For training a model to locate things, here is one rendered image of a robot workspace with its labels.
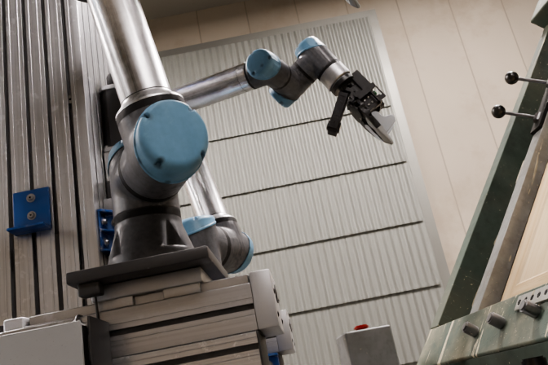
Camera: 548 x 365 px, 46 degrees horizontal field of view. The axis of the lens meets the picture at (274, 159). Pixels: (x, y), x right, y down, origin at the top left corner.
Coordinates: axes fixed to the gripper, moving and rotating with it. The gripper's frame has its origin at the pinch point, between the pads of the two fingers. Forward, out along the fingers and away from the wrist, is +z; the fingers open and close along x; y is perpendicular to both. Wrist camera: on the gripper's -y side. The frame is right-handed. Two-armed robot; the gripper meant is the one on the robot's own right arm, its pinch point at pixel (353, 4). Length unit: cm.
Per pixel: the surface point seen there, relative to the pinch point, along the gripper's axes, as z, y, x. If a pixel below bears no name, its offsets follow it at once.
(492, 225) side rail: 66, 4, 42
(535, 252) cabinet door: 66, 2, -2
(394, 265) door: 110, -29, 301
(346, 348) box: 66, -46, 17
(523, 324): 69, -11, -24
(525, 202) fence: 61, 10, 20
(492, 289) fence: 71, -9, 10
